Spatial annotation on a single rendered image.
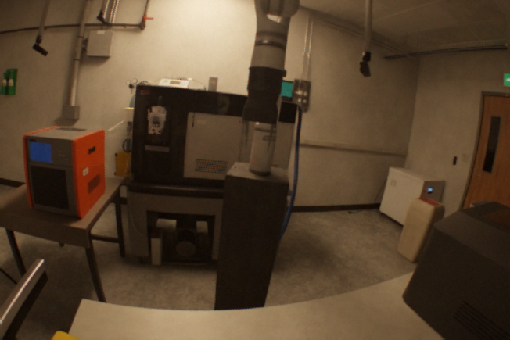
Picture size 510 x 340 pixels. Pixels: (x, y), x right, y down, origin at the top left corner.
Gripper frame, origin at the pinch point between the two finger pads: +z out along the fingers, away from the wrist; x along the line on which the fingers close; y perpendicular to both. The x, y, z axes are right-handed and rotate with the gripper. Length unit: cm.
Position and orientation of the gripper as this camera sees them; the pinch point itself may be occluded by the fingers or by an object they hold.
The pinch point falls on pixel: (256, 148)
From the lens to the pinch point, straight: 56.1
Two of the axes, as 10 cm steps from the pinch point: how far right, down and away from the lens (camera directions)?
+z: -1.3, 9.8, 1.7
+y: -0.9, 1.6, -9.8
